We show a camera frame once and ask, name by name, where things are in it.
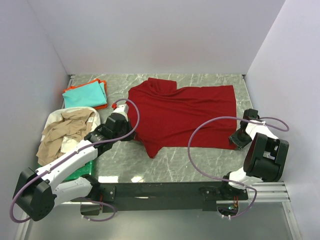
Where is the red t shirt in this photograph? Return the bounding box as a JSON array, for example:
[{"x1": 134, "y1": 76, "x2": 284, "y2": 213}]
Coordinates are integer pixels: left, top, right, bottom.
[{"x1": 127, "y1": 77, "x2": 237, "y2": 159}]

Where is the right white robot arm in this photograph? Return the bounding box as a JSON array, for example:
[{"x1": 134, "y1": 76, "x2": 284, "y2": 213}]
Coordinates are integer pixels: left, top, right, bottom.
[{"x1": 226, "y1": 108, "x2": 289, "y2": 190}]

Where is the folded teal t shirt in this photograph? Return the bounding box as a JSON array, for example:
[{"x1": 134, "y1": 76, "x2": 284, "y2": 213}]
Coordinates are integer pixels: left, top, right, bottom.
[{"x1": 61, "y1": 79, "x2": 108, "y2": 109}]

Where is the beige t shirt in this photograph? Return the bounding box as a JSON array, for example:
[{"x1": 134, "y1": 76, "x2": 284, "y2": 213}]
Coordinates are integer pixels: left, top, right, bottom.
[{"x1": 36, "y1": 109, "x2": 97, "y2": 166}]

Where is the folded orange t shirt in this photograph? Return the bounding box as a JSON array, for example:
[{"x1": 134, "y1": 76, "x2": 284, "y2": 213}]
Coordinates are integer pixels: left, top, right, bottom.
[{"x1": 63, "y1": 78, "x2": 109, "y2": 111}]

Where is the green plastic tray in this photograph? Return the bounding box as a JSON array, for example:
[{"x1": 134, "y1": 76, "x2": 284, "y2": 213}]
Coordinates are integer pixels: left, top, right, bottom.
[{"x1": 35, "y1": 160, "x2": 93, "y2": 184}]

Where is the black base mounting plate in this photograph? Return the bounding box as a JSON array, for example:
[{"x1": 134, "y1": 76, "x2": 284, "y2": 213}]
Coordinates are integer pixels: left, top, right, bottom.
[{"x1": 84, "y1": 181, "x2": 249, "y2": 211}]

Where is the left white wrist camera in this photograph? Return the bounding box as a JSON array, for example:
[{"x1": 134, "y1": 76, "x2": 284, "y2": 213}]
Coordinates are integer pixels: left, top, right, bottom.
[{"x1": 111, "y1": 103, "x2": 129, "y2": 120}]

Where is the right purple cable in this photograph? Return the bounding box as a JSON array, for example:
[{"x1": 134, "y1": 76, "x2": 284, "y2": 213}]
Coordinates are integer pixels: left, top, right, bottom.
[{"x1": 186, "y1": 116, "x2": 290, "y2": 220}]

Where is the aluminium rail frame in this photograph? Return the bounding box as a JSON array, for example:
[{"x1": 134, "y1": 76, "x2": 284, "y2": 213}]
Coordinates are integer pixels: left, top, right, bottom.
[{"x1": 59, "y1": 181, "x2": 291, "y2": 205}]

